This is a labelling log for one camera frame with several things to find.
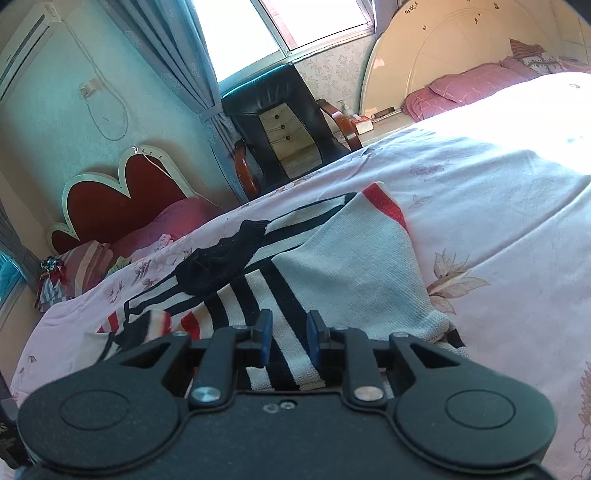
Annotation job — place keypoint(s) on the glittery ribbon ornament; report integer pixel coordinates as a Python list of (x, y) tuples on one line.
[(51, 270)]

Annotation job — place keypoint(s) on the red heart-shaped headboard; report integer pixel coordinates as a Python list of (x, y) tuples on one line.
[(138, 184)]

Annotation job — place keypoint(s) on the teal cushion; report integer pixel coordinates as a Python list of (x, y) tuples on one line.
[(10, 274)]

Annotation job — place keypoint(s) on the cream nightstand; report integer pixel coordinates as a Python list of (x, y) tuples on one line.
[(383, 124)]

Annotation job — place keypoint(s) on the striped pink pillow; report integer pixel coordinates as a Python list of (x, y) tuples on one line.
[(81, 272)]

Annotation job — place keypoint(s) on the white air conditioner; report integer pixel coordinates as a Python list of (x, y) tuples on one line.
[(23, 41)]

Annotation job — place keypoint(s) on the blue curtain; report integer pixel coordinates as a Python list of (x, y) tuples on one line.
[(171, 55)]

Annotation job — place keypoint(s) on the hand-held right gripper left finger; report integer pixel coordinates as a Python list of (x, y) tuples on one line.
[(265, 339)]

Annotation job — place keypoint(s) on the pink floral blanket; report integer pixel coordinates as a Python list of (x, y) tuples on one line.
[(498, 194)]

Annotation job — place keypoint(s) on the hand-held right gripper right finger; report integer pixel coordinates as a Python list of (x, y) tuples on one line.
[(315, 340)]

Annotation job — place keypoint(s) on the red and white box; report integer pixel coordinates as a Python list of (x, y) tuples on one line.
[(362, 125)]

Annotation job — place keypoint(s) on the dark phone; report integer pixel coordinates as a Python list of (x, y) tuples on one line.
[(384, 112)]

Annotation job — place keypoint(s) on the red patterned pillow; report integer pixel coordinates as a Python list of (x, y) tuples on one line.
[(531, 51)]

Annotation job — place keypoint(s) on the grey curtain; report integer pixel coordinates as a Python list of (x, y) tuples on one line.
[(16, 235)]

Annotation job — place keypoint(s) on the bright sliding window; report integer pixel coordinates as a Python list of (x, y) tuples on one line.
[(258, 27)]

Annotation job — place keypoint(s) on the striped knit sweater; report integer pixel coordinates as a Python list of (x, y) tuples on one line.
[(351, 258)]

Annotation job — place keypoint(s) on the pink checked pillow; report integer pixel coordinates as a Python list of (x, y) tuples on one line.
[(466, 87), (521, 64)]

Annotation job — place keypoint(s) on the dark pink pillow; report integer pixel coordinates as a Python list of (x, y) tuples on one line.
[(175, 221)]

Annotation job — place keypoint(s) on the white pump bottle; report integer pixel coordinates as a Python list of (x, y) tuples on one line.
[(344, 109)]

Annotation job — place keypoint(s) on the cream round headboard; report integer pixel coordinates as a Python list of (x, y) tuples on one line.
[(457, 41)]

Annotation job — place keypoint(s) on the black leather armchair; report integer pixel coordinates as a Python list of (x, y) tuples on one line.
[(272, 99)]

